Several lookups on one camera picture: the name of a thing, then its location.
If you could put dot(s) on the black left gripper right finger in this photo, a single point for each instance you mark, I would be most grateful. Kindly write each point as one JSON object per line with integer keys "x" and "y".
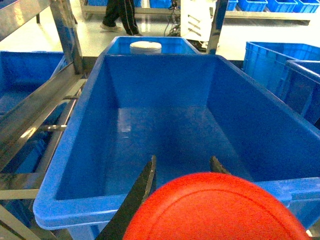
{"x": 217, "y": 167}

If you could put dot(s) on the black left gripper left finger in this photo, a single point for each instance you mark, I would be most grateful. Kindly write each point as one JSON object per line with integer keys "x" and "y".
{"x": 143, "y": 187}

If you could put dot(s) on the red mushroom push button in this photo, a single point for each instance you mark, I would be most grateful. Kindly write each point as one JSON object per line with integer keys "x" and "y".
{"x": 213, "y": 206}

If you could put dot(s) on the large blue crate right shelf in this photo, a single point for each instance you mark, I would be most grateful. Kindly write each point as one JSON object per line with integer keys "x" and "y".
{"x": 291, "y": 71}

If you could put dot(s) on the large blue crate upper left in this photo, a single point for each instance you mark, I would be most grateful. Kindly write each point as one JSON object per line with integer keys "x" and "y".
{"x": 182, "y": 109}

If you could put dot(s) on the blue crate behind target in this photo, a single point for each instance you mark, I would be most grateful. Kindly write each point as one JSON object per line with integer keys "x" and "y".
{"x": 124, "y": 45}

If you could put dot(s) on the white round lidded jar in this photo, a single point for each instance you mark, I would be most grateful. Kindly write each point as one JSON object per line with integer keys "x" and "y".
{"x": 145, "y": 47}

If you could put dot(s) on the white machine cabinet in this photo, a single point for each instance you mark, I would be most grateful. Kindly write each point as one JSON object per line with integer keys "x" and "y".
{"x": 196, "y": 18}

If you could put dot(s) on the person in black trousers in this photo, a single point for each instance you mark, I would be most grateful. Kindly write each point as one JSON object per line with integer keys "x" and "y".
{"x": 123, "y": 10}

